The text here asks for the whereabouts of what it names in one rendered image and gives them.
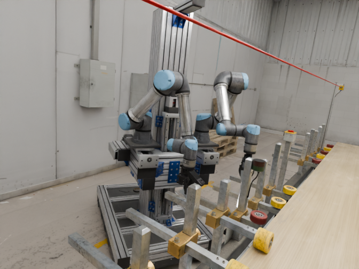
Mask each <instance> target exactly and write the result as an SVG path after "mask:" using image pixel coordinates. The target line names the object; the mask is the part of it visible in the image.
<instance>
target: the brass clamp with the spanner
mask: <svg viewBox="0 0 359 269"><path fill-rule="evenodd" d="M234 212H236V213H237V216H234V215H233V214H234ZM248 215H249V213H248V210H247V209H246V210H245V211H244V212H241V211H239V210H237V209H236V210H235V211H233V212H232V213H231V215H230V216H229V218H231V219H233V220H236V221H238V222H240V221H241V217H242V216H248Z"/></svg>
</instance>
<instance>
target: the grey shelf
mask: <svg viewBox="0 0 359 269"><path fill-rule="evenodd" d="M132 80H133V81H132ZM147 83H148V74H138V73H131V86H130V104H129V109H130V108H134V107H135V106H136V105H137V104H138V103H139V101H140V100H141V99H142V98H143V97H144V96H145V95H146V94H147ZM128 134H132V135H133V130H128Z"/></svg>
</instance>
